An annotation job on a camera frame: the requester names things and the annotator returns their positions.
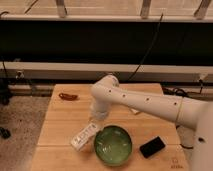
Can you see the white soap bar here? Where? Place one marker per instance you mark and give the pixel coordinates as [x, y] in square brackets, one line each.
[135, 112]

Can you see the green ceramic bowl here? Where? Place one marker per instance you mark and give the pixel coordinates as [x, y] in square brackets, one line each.
[113, 145]

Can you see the grey metal rail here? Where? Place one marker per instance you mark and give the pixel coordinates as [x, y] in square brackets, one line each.
[86, 71]

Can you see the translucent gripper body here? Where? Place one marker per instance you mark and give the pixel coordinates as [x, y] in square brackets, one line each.
[99, 122]

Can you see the red chili pepper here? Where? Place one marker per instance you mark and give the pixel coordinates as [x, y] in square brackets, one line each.
[68, 97]

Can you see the black object on floor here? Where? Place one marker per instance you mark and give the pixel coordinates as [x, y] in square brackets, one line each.
[4, 133]

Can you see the white plastic bottle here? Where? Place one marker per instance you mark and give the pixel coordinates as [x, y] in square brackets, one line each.
[81, 138]

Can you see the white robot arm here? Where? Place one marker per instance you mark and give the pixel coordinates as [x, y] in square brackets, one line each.
[188, 112]

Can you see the black rectangular phone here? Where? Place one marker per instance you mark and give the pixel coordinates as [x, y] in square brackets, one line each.
[153, 146]

